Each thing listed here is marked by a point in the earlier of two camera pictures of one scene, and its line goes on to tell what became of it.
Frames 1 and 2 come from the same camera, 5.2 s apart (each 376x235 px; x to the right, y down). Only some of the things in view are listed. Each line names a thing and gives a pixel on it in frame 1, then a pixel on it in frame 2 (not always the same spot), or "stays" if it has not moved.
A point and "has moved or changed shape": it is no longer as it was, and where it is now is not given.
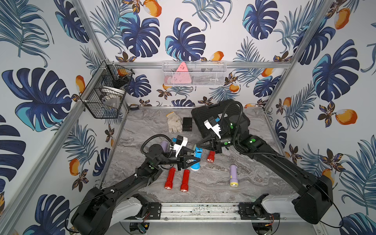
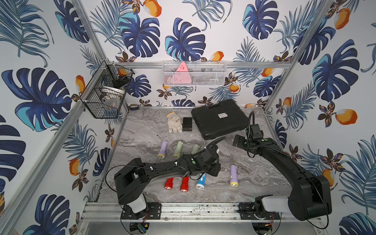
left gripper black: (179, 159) to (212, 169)
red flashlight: (185, 178) stays
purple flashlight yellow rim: (164, 145) stays
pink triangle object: (181, 76) stays
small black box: (187, 124) stays
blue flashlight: (198, 154) has moved or changed shape
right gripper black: (208, 138) to (240, 141)
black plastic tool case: (220, 113) stays
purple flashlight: (233, 182) stays
